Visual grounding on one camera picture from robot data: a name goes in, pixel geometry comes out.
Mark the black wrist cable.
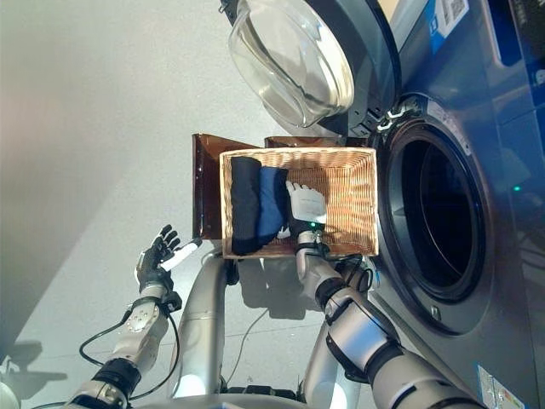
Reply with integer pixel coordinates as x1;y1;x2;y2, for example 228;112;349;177
29;297;182;409
313;229;378;293

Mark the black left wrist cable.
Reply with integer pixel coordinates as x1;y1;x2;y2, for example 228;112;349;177
29;297;182;409

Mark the grey front-load washing machine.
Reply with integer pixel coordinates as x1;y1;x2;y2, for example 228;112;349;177
340;0;545;409

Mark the robot left silver leg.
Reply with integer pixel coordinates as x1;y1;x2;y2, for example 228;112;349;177
169;255;229;400

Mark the robot grey torso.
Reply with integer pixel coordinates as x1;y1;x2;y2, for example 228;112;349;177
161;391;367;409

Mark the tan wicker laundry basket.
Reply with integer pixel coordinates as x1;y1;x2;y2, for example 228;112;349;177
219;147;380;260

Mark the thin grey floor cable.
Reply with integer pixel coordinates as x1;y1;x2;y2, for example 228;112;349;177
223;307;270;384

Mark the robot right silver leg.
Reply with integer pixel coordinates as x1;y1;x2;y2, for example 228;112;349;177
300;319;354;406

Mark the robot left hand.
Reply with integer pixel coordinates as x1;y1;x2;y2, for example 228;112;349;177
135;224;204;295

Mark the rolled black garment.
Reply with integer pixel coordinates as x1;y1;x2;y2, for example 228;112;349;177
229;156;263;256

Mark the colourful rating label sticker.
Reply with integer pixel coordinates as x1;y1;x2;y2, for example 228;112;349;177
476;364;523;409

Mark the round glass washer door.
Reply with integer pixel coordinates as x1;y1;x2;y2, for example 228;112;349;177
219;0;401;137

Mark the blue white energy sticker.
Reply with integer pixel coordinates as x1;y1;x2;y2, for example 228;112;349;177
427;0;472;55

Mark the glossy brown wooden stool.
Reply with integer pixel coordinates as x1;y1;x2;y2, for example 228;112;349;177
191;132;370;240

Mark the robot silver leg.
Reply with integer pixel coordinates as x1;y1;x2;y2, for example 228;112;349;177
300;319;354;406
169;255;229;400

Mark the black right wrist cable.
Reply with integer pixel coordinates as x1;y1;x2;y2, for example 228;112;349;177
313;229;378;293

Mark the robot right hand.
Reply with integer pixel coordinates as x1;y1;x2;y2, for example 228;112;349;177
276;179;329;246

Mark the blue garment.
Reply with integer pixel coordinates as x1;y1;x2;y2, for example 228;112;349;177
255;165;293;248

